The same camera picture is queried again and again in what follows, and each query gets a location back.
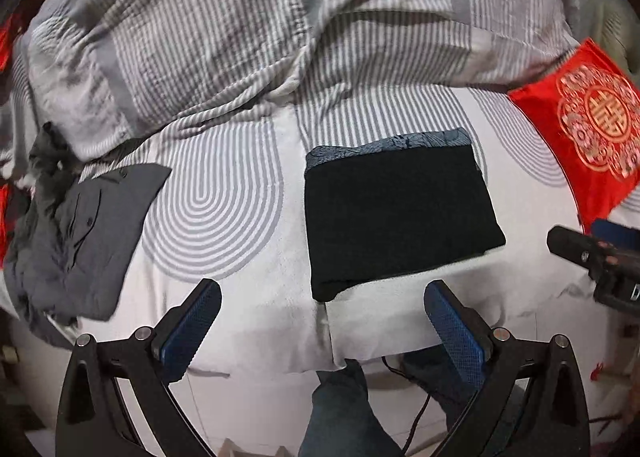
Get black pants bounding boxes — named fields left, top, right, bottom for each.
left=304, top=127, right=507, bottom=303

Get red embroidered pillow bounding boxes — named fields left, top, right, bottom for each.
left=507, top=38, right=640, bottom=233

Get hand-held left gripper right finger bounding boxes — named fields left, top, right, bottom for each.
left=424, top=279, right=592, bottom=457

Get grey striped duvet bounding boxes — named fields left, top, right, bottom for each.
left=20, top=0, right=583, bottom=164

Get black cable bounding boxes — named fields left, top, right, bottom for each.
left=381, top=356, right=437, bottom=457

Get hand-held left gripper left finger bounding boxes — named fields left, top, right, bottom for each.
left=56, top=278, right=223, bottom=457

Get grey shirt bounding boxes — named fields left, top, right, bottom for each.
left=2, top=122, right=174, bottom=345

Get grey striped bed sheet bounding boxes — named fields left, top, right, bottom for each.
left=0, top=12, right=640, bottom=378

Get red cloth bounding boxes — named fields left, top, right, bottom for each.
left=0, top=24, right=16, bottom=265

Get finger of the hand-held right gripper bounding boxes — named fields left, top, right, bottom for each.
left=546, top=225, right=610, bottom=283
left=591, top=218, right=640, bottom=252

